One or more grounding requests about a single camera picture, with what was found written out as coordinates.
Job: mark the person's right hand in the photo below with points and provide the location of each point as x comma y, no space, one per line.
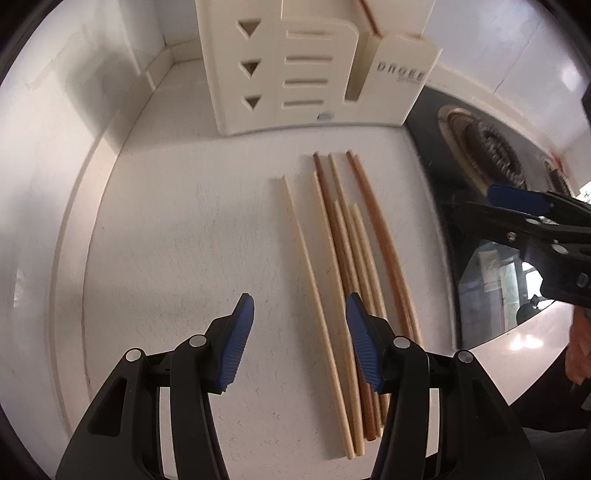
579,355

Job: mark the black glass gas stove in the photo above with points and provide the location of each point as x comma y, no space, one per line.
434,184

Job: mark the dark clothing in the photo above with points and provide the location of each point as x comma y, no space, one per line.
563,452

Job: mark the cream plastic utensil holder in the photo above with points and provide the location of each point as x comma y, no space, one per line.
258,92

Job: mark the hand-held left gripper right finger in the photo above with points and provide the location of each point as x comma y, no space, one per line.
364,346

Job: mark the round gas burner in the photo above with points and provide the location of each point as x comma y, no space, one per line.
480,138
556,175

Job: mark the light bamboo chopstick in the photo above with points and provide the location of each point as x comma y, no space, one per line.
316,295
344,226
333,258
362,240

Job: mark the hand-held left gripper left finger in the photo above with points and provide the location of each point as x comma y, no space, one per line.
238,341

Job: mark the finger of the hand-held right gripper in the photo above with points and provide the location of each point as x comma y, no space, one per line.
498,221
517,196

